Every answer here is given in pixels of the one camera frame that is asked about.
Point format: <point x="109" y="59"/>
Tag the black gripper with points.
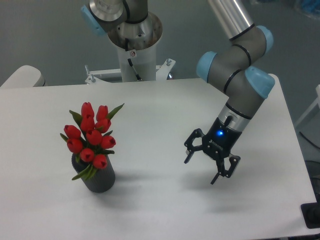
<point x="216" y="144"/>

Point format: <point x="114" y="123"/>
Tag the black device at table edge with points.
<point x="311" y="214"/>

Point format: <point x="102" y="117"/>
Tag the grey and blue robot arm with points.
<point x="231" y="72"/>

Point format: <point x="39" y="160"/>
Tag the red tulip bouquet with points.
<point x="90" y="140"/>

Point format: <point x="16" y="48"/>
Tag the white chair armrest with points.
<point x="25" y="77"/>

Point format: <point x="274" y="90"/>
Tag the white furniture frame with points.
<point x="310" y="112"/>

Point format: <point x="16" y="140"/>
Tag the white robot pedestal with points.
<point x="136" y="45"/>

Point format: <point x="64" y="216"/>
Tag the dark grey ribbed vase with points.
<point x="96" y="180"/>

